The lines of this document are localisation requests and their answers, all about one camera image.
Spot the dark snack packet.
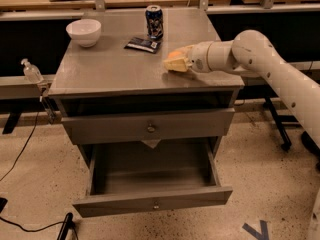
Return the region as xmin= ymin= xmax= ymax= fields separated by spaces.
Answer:
xmin=125 ymin=37 xmax=161 ymax=54

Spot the clear pump sanitizer bottle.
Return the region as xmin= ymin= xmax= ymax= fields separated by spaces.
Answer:
xmin=21 ymin=58 xmax=44 ymax=84

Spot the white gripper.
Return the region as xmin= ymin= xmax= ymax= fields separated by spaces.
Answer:
xmin=163 ymin=41 xmax=212 ymax=73

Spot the grey upper drawer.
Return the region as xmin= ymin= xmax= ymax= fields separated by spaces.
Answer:
xmin=62 ymin=108 xmax=235 ymax=145

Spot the white ceramic bowl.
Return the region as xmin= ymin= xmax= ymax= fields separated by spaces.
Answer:
xmin=66 ymin=19 xmax=102 ymax=47

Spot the grey drawer cabinet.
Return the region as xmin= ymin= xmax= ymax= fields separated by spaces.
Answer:
xmin=48 ymin=7 xmax=245 ymax=219

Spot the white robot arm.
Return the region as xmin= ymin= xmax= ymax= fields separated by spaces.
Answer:
xmin=163 ymin=30 xmax=320 ymax=147

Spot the black floor cable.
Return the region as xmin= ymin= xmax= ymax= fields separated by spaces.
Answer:
xmin=0 ymin=112 xmax=79 ymax=240

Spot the black stand foot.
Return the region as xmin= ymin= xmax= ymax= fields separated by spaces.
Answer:
xmin=57 ymin=212 xmax=73 ymax=240

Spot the orange fruit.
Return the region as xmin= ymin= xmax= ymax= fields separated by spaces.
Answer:
xmin=167 ymin=51 xmax=182 ymax=59

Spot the blue soda can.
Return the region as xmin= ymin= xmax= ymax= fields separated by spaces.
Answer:
xmin=145 ymin=5 xmax=163 ymax=40

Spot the grey open lower drawer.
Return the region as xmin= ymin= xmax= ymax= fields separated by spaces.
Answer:
xmin=73 ymin=138 xmax=232 ymax=217

